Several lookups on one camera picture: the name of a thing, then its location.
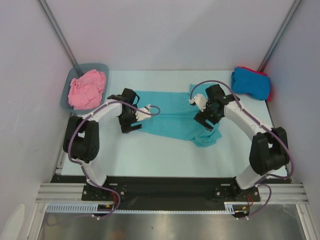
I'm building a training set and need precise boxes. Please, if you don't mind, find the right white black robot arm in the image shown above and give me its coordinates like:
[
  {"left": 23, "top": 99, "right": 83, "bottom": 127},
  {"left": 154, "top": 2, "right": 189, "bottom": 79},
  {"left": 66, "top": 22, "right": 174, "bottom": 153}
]
[{"left": 188, "top": 80, "right": 291, "bottom": 201}]

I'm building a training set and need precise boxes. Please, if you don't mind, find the right corner aluminium post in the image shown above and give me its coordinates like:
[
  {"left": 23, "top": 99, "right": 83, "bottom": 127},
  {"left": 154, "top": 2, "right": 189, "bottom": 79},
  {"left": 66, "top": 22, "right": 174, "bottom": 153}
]
[{"left": 257, "top": 0, "right": 304, "bottom": 73}]

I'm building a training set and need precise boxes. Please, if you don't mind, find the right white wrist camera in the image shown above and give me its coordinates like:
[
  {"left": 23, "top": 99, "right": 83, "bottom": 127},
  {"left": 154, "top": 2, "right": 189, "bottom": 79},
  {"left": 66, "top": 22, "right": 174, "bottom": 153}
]
[{"left": 188, "top": 94, "right": 208, "bottom": 112}]

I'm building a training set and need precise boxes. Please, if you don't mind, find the left corner aluminium post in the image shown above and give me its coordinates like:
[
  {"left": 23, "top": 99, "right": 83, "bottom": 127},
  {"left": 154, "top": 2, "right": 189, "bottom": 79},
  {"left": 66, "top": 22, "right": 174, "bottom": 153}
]
[{"left": 36, "top": 0, "right": 78, "bottom": 67}]

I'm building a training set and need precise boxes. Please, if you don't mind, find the teal t shirt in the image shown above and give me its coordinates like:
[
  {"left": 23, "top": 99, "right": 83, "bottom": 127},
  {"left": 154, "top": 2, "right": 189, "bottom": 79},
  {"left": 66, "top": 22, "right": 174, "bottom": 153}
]
[{"left": 136, "top": 84, "right": 222, "bottom": 147}]

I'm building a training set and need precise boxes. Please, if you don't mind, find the corner aluminium post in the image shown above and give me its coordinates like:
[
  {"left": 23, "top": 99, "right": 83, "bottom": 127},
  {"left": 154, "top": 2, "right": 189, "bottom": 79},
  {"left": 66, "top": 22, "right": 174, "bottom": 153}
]
[
  {"left": 257, "top": 0, "right": 304, "bottom": 73},
  {"left": 36, "top": 0, "right": 78, "bottom": 67}
]

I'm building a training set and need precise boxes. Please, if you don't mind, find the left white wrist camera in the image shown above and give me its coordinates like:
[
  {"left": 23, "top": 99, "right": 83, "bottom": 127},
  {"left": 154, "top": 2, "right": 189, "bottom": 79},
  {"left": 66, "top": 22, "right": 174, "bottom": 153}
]
[{"left": 135, "top": 104, "right": 152, "bottom": 122}]

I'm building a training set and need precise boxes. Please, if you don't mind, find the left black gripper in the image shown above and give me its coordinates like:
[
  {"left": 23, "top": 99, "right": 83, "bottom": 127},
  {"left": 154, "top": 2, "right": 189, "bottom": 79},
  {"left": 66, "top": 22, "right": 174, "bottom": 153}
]
[{"left": 118, "top": 104, "right": 142, "bottom": 133}]

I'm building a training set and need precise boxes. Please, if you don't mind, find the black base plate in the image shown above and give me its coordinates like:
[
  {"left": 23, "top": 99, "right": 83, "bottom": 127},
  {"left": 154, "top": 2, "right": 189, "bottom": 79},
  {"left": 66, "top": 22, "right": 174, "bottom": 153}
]
[{"left": 49, "top": 173, "right": 293, "bottom": 211}]

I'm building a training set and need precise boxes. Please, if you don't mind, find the blue folded t shirt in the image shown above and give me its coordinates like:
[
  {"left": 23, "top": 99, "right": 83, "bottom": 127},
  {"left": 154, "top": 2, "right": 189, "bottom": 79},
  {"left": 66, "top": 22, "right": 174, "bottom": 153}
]
[{"left": 230, "top": 66, "right": 272, "bottom": 101}]

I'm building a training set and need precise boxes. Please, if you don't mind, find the pink crumpled t shirt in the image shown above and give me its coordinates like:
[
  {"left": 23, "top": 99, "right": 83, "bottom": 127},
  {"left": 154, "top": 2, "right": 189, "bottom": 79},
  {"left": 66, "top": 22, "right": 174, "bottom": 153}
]
[{"left": 68, "top": 69, "right": 107, "bottom": 110}]

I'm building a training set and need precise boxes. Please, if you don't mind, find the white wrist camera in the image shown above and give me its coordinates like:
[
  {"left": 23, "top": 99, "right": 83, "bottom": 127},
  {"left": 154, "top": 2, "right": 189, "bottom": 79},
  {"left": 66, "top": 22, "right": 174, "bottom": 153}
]
[
  {"left": 135, "top": 104, "right": 152, "bottom": 122},
  {"left": 188, "top": 94, "right": 208, "bottom": 112}
]

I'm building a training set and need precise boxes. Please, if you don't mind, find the grey slotted cable duct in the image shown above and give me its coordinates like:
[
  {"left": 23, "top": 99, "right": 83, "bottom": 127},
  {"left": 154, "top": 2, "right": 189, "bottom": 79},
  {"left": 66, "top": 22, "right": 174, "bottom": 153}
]
[{"left": 46, "top": 203, "right": 246, "bottom": 215}]

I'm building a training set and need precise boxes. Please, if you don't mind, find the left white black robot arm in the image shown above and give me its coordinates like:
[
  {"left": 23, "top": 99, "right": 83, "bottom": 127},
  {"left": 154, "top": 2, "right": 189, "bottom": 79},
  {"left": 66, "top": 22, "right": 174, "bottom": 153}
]
[{"left": 62, "top": 88, "right": 142, "bottom": 200}]

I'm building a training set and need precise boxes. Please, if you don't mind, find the aluminium frame rail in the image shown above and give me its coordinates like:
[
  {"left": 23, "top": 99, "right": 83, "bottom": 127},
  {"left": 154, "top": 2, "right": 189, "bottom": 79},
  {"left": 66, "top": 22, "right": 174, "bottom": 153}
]
[{"left": 36, "top": 183, "right": 309, "bottom": 205}]

